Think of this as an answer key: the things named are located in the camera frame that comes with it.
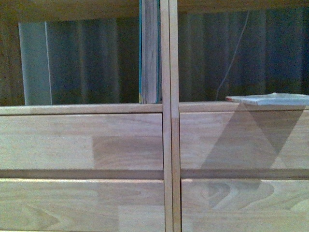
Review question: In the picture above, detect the lower right wooden drawer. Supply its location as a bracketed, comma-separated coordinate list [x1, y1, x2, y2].
[182, 179, 309, 232]

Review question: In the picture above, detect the upper left wooden drawer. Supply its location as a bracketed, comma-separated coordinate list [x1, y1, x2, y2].
[0, 114, 163, 171]

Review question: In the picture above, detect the thin white magazine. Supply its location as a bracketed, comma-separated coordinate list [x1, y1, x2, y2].
[225, 93, 309, 106]

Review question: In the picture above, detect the thin white cable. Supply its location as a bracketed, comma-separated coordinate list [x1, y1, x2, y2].
[216, 9, 251, 101]

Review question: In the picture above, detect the wooden drawer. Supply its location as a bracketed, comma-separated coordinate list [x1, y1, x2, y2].
[0, 114, 163, 171]
[182, 179, 309, 232]
[0, 179, 165, 232]
[180, 110, 309, 170]

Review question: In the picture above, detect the teal-covered upright book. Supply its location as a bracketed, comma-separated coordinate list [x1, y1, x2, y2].
[139, 0, 162, 104]

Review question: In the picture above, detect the lower left wooden drawer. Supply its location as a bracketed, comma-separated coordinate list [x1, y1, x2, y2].
[0, 179, 165, 232]

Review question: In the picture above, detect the grey curtain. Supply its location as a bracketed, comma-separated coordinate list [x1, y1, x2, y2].
[44, 7, 309, 105]

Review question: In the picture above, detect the upper right wooden drawer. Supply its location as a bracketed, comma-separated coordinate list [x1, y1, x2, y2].
[180, 110, 309, 170]

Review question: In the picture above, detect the white frosted panel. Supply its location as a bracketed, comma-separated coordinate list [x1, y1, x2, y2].
[18, 22, 52, 105]

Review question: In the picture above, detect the light wooden bookshelf unit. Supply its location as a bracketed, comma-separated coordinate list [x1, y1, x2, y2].
[0, 0, 309, 232]

